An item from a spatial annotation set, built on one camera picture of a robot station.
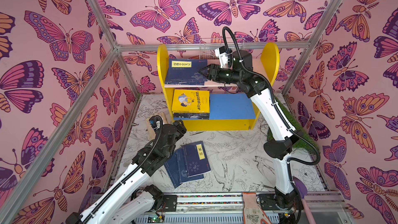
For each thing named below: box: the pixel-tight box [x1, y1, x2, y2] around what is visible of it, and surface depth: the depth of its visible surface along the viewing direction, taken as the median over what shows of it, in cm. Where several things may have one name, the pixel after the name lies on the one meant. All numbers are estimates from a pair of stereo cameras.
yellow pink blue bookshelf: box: [157, 43, 280, 132], surface depth 86 cm
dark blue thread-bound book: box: [163, 148, 205, 189], surface depth 83 cm
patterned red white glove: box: [242, 191, 272, 224], surface depth 71 cm
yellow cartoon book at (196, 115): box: [173, 112, 210, 120], surface depth 89 cm
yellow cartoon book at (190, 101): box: [171, 89, 210, 114], surface depth 89 cm
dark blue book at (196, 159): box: [181, 140, 212, 178], surface depth 87 cm
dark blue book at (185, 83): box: [164, 80, 208, 86], surface depth 70 cm
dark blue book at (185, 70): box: [165, 58, 208, 83], surface depth 73 cm
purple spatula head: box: [292, 175, 308, 199], surface depth 78 cm
